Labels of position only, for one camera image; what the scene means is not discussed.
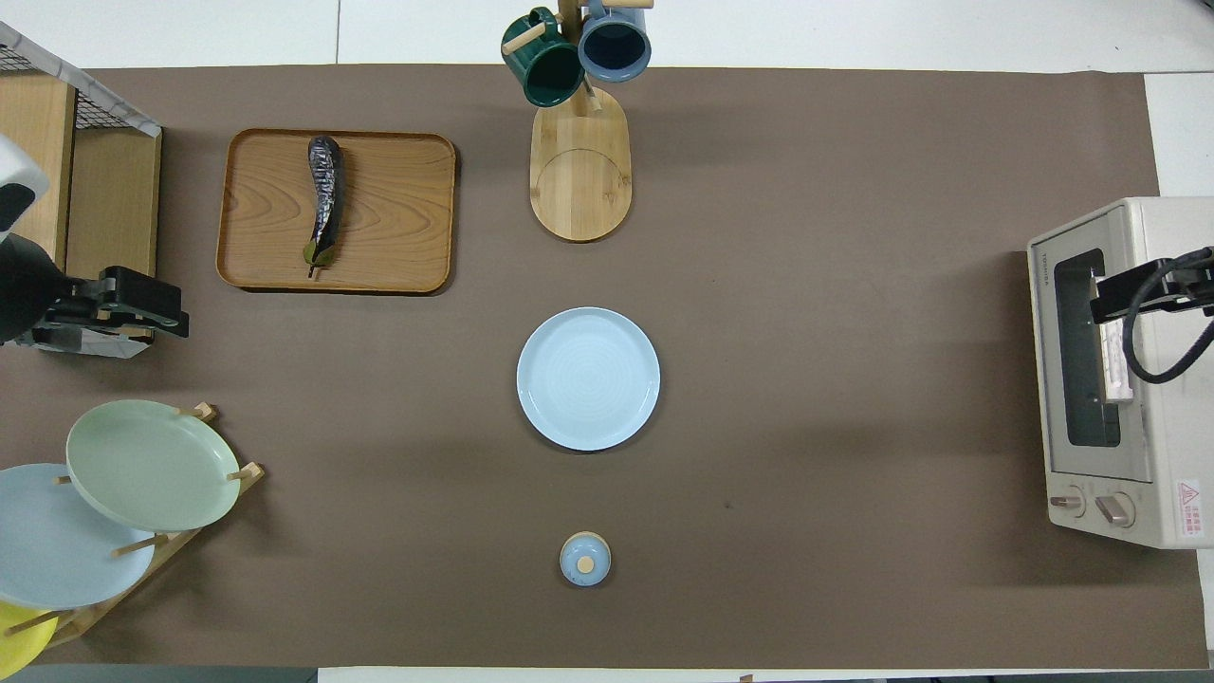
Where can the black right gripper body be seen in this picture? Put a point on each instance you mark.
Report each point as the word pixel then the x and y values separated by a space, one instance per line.
pixel 1181 285

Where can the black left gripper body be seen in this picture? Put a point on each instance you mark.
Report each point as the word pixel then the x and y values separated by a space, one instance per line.
pixel 104 299

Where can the toaster oven glass door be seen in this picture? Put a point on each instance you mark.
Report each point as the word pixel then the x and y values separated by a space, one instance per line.
pixel 1081 379

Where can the dark purple eggplant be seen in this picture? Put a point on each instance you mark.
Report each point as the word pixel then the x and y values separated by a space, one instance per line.
pixel 325 194

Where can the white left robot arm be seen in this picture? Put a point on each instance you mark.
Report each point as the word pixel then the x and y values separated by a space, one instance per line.
pixel 19 275

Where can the beige toaster oven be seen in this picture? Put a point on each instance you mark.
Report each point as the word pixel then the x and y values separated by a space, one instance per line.
pixel 1176 427

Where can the grey folded cloth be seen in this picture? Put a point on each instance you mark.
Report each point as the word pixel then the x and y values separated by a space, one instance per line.
pixel 114 347

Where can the wooden shelf box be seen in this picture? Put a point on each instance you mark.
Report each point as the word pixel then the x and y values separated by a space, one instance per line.
pixel 109 209

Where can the pale green plate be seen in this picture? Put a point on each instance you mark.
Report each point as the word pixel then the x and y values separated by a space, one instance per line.
pixel 152 465

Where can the wooden plate rack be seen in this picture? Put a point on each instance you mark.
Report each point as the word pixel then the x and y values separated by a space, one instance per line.
pixel 248 474

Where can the wooden serving tray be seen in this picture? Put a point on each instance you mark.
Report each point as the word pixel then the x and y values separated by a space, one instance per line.
pixel 398 218

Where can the light blue racked plate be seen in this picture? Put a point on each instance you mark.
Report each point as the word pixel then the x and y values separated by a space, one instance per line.
pixel 57 550

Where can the brown table mat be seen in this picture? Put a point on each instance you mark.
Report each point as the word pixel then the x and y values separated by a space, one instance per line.
pixel 806 379

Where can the yellow plate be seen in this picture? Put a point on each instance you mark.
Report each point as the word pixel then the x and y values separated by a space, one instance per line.
pixel 21 640

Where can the wooden mug tree stand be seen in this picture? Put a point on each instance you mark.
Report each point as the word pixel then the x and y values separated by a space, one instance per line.
pixel 580 180

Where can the dark green mug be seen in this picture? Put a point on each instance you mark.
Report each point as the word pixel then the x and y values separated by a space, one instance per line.
pixel 545 71

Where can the small blue white bell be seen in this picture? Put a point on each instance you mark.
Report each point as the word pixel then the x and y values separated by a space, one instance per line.
pixel 585 560

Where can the blue mug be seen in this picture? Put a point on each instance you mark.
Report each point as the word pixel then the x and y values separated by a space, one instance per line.
pixel 615 46

